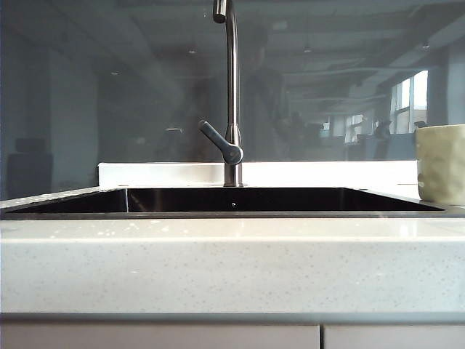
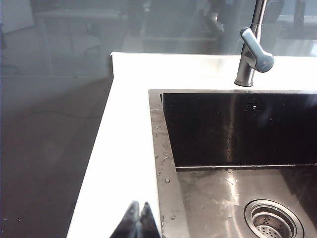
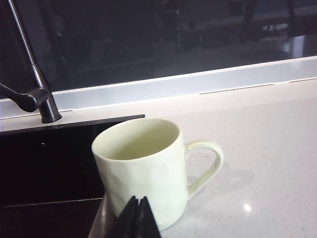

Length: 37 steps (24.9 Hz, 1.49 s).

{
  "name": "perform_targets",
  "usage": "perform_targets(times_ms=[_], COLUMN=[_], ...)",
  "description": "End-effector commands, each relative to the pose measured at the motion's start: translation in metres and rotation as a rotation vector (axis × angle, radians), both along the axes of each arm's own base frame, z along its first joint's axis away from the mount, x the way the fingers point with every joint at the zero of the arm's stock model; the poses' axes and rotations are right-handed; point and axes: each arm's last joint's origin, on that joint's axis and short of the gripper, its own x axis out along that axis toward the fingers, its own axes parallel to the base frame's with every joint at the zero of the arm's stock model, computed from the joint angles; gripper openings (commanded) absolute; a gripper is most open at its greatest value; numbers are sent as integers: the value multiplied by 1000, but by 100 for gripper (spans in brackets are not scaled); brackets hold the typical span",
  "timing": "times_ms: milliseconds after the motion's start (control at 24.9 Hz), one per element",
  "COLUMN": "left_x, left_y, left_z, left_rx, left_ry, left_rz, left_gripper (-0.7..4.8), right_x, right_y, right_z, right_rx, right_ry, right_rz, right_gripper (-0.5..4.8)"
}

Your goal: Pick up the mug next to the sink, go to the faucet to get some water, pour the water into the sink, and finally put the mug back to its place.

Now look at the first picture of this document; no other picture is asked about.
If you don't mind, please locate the wide grey cabinet door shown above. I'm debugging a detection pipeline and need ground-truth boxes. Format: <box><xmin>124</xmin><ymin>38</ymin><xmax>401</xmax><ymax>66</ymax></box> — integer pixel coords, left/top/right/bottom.
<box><xmin>0</xmin><ymin>324</ymin><xmax>321</xmax><ymax>349</ymax></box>

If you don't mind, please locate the black sink basin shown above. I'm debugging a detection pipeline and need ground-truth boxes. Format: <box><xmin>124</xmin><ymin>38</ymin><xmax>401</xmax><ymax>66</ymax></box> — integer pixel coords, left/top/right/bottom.
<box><xmin>3</xmin><ymin>186</ymin><xmax>447</xmax><ymax>219</ymax></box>

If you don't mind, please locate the dark steel gooseneck faucet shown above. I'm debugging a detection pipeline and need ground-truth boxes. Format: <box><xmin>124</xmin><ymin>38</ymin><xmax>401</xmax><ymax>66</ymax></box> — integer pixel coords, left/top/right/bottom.
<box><xmin>211</xmin><ymin>0</ymin><xmax>248</xmax><ymax>188</ymax></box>

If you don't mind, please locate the dark steel faucet lever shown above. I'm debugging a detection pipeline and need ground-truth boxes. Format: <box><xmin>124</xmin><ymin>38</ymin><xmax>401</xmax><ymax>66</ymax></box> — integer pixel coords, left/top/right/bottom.
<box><xmin>198</xmin><ymin>120</ymin><xmax>244</xmax><ymax>164</ymax></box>

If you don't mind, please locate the white counter upstand ledge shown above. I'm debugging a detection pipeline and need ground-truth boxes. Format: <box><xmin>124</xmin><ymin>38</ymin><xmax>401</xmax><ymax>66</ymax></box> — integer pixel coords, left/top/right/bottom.
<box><xmin>97</xmin><ymin>161</ymin><xmax>419</xmax><ymax>190</ymax></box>

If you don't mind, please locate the pale green ceramic mug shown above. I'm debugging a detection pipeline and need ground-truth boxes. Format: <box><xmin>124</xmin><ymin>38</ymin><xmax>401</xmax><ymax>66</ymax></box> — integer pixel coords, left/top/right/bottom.
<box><xmin>415</xmin><ymin>124</ymin><xmax>465</xmax><ymax>205</ymax></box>

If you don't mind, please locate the narrow grey cabinet door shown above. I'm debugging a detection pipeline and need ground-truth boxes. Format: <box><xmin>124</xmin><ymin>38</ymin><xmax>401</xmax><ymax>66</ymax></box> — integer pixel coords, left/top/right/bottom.
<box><xmin>323</xmin><ymin>324</ymin><xmax>465</xmax><ymax>349</ymax></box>

